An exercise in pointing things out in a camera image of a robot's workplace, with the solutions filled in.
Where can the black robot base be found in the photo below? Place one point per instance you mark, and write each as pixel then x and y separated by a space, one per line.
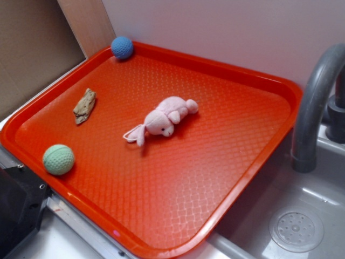
pixel 23 200

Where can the pink plush bunny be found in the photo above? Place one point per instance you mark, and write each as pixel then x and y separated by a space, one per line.
pixel 162 120

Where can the orange plastic tray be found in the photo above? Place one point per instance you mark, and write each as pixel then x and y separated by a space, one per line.
pixel 162 199

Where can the brown wood piece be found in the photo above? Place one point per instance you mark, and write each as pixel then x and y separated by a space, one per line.
pixel 85 106

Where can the blue dimpled ball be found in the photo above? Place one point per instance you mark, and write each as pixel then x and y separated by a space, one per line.
pixel 122 47

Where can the green dimpled ball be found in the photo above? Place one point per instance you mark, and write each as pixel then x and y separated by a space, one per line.
pixel 58 159

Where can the grey toy faucet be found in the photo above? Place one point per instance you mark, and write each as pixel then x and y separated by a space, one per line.
pixel 326 80

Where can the light wooden board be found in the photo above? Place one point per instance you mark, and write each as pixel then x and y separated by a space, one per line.
pixel 90 24

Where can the grey toy sink basin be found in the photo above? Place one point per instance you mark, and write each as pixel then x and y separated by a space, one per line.
pixel 286 214

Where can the brown cardboard panel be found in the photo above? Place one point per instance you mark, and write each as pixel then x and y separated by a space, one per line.
pixel 37 47

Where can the dark grey faucet knob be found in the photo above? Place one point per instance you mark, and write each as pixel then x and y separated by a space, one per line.
pixel 335 128

